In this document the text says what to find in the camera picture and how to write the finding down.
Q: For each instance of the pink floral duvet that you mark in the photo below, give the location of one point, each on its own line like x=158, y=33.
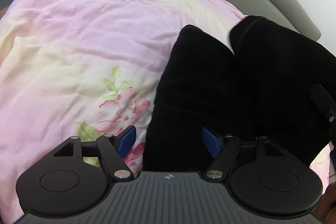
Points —
x=78, y=43

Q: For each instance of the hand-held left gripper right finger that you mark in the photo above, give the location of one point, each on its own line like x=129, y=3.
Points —
x=211, y=144

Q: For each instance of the black pants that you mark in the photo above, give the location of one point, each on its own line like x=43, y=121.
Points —
x=210, y=82

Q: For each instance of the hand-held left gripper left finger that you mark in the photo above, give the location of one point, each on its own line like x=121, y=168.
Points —
x=126, y=141

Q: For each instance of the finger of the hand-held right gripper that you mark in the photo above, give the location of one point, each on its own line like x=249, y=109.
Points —
x=321, y=100

